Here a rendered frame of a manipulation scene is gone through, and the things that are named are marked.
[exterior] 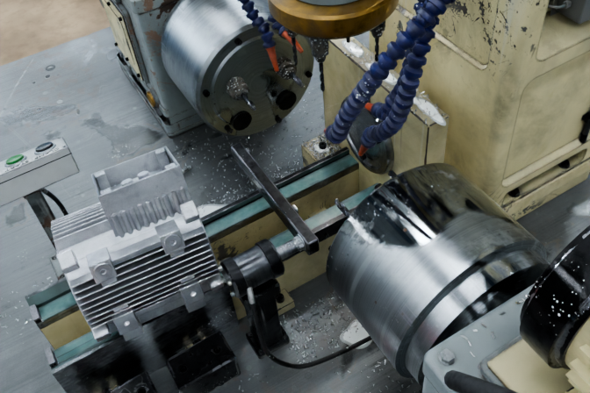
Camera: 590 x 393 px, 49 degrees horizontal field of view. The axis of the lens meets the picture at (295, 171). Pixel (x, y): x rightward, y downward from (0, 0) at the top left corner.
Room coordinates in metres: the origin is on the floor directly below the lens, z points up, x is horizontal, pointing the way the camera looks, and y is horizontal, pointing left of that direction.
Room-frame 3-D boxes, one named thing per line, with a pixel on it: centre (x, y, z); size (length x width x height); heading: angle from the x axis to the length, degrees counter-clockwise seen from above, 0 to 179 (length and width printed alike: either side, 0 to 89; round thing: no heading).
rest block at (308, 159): (0.90, -0.06, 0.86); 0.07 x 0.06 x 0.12; 26
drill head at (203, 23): (1.09, 0.11, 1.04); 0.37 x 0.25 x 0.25; 26
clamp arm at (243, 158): (0.70, 0.04, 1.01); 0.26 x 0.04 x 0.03; 26
